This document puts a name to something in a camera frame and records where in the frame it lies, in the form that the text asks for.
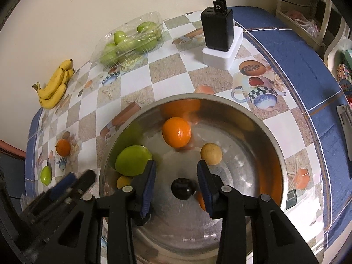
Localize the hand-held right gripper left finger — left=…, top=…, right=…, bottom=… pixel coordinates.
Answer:
left=36, top=159, right=157, bottom=264

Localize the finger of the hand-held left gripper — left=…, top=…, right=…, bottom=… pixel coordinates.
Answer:
left=41, top=173, right=78, bottom=202
left=64, top=170, right=97, bottom=198

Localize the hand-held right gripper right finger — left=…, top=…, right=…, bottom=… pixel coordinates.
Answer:
left=196, top=159, right=320, bottom=264

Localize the small orange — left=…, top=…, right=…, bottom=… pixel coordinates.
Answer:
left=56, top=139, right=71, bottom=156
left=196, top=192, right=207, bottom=211

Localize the dark plum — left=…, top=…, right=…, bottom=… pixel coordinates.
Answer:
left=171, top=178, right=196, bottom=201

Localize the small yellow lemon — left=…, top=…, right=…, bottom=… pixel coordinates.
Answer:
left=117, top=175, right=134, bottom=190

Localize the large green apple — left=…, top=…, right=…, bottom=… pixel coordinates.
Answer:
left=115, top=145, right=152, bottom=176

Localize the tan round fruit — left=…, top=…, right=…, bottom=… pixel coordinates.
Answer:
left=200, top=142, right=223, bottom=165

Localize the stainless steel bowl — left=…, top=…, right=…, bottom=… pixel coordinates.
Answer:
left=99, top=93, right=284, bottom=264

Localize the large orange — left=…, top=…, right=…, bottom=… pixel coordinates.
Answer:
left=162, top=117, right=192, bottom=147

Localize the small green pear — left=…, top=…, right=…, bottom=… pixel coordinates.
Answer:
left=41, top=166, right=53, bottom=186

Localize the dark red-edged object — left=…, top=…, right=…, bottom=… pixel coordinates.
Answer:
left=0, top=140, right=28, bottom=198

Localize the bunch of yellow bananas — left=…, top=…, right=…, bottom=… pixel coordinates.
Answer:
left=32, top=59, right=75, bottom=110

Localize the checkered blue-bordered tablecloth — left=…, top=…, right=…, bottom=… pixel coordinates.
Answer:
left=24, top=7, right=352, bottom=264

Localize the white box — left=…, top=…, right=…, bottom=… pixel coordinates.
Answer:
left=202, top=26, right=244, bottom=70

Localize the grey metal holder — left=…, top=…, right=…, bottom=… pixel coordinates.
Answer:
left=337, top=104, right=352, bottom=161

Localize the black power adapter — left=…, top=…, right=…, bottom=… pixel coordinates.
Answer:
left=200, top=5, right=234, bottom=52

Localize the clear plastic clamshell container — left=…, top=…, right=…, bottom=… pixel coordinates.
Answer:
left=92, top=11, right=165, bottom=69

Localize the colourful patterned tin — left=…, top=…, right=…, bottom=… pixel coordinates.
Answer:
left=337, top=63, right=352, bottom=94

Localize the white plastic bag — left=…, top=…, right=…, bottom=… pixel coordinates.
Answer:
left=294, top=18, right=319, bottom=37

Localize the white chair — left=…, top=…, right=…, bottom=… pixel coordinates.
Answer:
left=275, top=0, right=352, bottom=64

